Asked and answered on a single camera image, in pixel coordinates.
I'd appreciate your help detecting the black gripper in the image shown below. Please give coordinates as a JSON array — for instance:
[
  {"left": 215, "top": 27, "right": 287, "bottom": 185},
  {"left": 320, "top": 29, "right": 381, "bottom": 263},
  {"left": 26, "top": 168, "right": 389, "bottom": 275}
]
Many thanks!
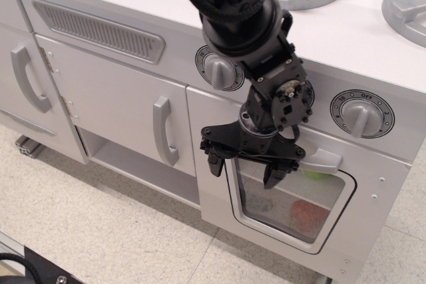
[{"left": 200, "top": 122, "right": 306, "bottom": 190}]

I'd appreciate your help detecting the white oven door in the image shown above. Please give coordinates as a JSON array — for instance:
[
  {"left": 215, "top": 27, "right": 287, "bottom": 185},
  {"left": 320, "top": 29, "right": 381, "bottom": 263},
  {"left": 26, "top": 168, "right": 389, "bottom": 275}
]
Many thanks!
[{"left": 194, "top": 82, "right": 424, "bottom": 283}]

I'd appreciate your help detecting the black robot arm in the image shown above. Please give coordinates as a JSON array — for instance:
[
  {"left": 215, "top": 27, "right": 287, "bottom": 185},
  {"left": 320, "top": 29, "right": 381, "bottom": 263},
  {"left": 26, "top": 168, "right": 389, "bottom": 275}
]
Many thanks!
[{"left": 190, "top": 0, "right": 313, "bottom": 189}]

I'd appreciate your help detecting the green toy cabbage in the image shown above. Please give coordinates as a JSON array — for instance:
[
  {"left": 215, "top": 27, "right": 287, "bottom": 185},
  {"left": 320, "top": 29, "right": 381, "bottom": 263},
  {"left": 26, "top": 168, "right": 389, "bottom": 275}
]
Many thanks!
[{"left": 302, "top": 170, "right": 333, "bottom": 180}]

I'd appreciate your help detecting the red toy bell pepper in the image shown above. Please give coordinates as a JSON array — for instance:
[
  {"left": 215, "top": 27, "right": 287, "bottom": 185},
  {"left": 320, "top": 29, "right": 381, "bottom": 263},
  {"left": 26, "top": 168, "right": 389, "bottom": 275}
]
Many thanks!
[{"left": 290, "top": 200, "right": 329, "bottom": 233}]

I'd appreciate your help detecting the grey middle control knob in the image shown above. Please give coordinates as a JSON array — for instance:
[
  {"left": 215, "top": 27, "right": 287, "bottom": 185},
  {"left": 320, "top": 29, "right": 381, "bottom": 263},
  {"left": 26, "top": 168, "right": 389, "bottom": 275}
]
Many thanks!
[{"left": 304, "top": 80, "right": 315, "bottom": 107}]

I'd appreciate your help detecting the grey control knob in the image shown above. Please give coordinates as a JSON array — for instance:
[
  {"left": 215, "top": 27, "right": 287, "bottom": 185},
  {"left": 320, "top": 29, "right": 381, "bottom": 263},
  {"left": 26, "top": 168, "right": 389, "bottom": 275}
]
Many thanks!
[
  {"left": 304, "top": 80, "right": 315, "bottom": 107},
  {"left": 330, "top": 89, "right": 395, "bottom": 139},
  {"left": 195, "top": 45, "right": 245, "bottom": 91}
]

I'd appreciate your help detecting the grey left control knob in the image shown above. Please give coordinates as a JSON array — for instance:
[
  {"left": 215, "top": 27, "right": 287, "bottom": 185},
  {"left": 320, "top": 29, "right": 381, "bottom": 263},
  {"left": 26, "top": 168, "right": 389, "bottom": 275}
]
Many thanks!
[{"left": 195, "top": 45, "right": 245, "bottom": 91}]

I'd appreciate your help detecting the white cabinet door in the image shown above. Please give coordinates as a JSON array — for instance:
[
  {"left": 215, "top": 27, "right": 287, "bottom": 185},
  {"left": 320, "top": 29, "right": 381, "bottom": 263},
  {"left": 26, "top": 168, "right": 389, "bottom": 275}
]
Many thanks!
[{"left": 36, "top": 35, "right": 195, "bottom": 175}]

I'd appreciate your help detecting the grey right control knob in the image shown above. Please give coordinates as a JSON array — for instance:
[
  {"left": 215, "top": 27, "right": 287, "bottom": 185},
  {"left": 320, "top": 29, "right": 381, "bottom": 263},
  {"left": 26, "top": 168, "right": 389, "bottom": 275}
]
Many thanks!
[{"left": 330, "top": 89, "right": 395, "bottom": 139}]

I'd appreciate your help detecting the white toy kitchen unit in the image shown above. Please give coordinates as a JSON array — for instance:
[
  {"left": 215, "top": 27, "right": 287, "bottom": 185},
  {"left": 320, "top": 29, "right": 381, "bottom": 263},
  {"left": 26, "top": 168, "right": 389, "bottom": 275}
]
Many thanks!
[{"left": 1, "top": 0, "right": 425, "bottom": 283}]

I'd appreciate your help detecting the white left fridge door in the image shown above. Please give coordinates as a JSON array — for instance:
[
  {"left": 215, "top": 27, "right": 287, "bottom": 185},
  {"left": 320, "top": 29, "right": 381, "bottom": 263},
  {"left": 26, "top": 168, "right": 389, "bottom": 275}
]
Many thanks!
[{"left": 1, "top": 24, "right": 87, "bottom": 164}]

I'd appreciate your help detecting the silver stove burner right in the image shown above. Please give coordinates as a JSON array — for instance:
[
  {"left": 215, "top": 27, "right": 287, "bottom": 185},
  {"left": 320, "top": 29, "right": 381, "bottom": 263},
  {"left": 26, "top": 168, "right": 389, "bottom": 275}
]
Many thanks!
[{"left": 381, "top": 0, "right": 425, "bottom": 47}]

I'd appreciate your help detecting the silver vent grille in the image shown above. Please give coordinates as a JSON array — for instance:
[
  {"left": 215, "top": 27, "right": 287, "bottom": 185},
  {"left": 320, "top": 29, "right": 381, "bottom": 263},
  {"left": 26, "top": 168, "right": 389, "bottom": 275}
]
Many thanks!
[{"left": 33, "top": 0, "right": 166, "bottom": 65}]

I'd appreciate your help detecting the silver oven door handle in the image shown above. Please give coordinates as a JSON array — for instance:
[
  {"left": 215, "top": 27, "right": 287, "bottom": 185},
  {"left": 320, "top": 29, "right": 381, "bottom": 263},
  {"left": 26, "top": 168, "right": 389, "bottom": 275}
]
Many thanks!
[{"left": 299, "top": 148, "right": 343, "bottom": 174}]

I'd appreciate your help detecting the silver cabinet door handle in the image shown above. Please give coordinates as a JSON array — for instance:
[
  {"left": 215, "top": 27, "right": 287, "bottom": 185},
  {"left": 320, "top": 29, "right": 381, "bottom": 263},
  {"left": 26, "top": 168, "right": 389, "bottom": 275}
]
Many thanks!
[{"left": 152, "top": 96, "right": 179, "bottom": 167}]

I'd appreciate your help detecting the aluminium frame rail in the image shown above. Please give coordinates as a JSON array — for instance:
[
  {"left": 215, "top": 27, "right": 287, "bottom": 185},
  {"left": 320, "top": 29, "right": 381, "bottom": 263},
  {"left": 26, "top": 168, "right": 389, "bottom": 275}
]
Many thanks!
[{"left": 15, "top": 136, "right": 44, "bottom": 159}]

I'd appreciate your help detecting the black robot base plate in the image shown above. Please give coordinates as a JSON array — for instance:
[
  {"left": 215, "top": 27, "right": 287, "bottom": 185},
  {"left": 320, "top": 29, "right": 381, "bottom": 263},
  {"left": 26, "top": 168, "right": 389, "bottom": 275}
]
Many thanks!
[{"left": 0, "top": 245, "right": 84, "bottom": 284}]

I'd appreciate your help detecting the silver fridge door handle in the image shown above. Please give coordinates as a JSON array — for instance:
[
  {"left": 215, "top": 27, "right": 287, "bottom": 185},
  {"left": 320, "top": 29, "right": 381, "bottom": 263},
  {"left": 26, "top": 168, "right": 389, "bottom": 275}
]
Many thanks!
[{"left": 10, "top": 45, "right": 52, "bottom": 114}]

